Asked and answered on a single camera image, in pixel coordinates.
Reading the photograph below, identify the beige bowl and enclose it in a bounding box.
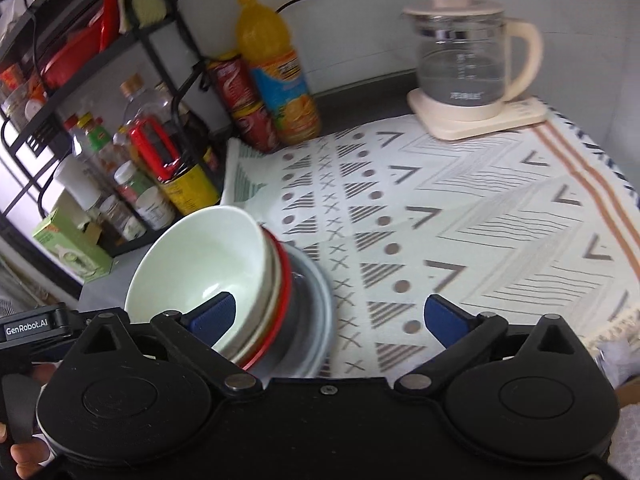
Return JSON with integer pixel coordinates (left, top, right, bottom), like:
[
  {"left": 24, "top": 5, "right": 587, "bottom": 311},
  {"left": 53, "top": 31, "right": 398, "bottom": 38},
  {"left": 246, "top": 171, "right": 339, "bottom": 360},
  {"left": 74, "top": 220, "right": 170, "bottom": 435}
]
[{"left": 214, "top": 229, "right": 283, "bottom": 366}]

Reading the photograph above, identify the pale green bowl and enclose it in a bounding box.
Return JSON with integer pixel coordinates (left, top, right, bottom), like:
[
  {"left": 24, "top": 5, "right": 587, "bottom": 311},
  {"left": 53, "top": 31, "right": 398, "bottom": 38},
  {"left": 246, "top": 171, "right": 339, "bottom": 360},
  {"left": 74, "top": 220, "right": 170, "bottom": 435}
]
[{"left": 125, "top": 206, "right": 276, "bottom": 360}]

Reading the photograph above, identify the white plate with blue logo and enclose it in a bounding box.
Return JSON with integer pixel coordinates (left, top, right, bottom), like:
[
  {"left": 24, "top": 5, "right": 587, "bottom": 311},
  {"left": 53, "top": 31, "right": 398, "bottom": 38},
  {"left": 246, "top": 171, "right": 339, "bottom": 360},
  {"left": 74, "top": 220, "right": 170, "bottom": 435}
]
[{"left": 248, "top": 243, "right": 336, "bottom": 384}]

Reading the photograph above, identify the person's left hand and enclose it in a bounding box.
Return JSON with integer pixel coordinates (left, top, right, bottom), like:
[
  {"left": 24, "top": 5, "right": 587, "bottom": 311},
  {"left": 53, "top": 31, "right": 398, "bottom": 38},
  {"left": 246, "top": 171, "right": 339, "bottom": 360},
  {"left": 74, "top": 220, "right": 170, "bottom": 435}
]
[{"left": 11, "top": 363, "right": 58, "bottom": 479}]

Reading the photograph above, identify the white cap spice jar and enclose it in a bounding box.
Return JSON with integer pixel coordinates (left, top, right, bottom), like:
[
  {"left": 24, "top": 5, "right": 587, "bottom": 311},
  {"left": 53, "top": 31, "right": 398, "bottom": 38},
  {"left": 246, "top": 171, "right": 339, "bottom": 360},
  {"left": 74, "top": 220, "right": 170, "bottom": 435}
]
[{"left": 114, "top": 162, "right": 176, "bottom": 231}]

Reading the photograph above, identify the patterned white table cloth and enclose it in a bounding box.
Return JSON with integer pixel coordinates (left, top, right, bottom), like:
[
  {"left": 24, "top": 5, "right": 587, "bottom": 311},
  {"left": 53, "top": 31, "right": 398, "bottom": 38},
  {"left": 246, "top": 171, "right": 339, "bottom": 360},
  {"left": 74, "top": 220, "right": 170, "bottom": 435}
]
[{"left": 222, "top": 113, "right": 639, "bottom": 378}]

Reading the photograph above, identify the green cardboard box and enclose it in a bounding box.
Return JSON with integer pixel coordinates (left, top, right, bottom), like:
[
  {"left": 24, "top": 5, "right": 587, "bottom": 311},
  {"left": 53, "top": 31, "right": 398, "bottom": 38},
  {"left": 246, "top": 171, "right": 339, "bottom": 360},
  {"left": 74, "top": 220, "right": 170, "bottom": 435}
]
[{"left": 32, "top": 208, "right": 113, "bottom": 283}]

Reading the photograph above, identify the cream kettle base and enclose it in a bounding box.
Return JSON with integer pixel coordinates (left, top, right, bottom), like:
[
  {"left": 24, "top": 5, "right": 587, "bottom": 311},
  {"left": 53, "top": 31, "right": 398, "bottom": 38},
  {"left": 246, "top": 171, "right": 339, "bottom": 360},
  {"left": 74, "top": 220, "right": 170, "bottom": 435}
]
[{"left": 407, "top": 89, "right": 548, "bottom": 141}]

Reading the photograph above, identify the red sauce bottle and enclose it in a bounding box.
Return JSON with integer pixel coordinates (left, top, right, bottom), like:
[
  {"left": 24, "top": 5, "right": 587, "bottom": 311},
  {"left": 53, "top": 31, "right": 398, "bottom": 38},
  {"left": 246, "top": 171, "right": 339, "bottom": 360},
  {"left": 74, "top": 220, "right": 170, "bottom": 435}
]
[{"left": 64, "top": 113, "right": 130, "bottom": 188}]

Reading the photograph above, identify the black metal shelf rack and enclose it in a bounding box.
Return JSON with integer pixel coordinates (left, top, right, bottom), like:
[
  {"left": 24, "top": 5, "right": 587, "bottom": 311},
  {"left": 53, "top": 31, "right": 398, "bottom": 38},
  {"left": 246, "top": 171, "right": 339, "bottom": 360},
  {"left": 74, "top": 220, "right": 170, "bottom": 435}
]
[{"left": 0, "top": 0, "right": 227, "bottom": 306}]

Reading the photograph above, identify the orange juice bottle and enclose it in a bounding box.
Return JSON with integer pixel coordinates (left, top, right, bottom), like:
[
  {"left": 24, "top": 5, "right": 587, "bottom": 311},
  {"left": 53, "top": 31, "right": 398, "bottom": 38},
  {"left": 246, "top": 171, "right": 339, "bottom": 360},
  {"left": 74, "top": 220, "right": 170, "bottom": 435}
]
[{"left": 235, "top": 0, "right": 321, "bottom": 145}]

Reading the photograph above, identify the red handled oil bottle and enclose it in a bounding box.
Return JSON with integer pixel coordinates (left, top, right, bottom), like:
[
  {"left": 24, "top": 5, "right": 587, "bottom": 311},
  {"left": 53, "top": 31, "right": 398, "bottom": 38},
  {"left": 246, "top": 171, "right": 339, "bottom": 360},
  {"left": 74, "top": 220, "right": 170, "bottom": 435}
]
[{"left": 120, "top": 73, "right": 220, "bottom": 216}]

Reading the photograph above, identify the glass kettle with cream handle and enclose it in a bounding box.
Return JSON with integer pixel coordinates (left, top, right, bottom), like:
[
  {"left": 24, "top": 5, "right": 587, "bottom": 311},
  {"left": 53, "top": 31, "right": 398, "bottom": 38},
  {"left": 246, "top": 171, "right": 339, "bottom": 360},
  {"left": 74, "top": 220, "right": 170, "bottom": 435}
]
[{"left": 402, "top": 0, "right": 544, "bottom": 106}]

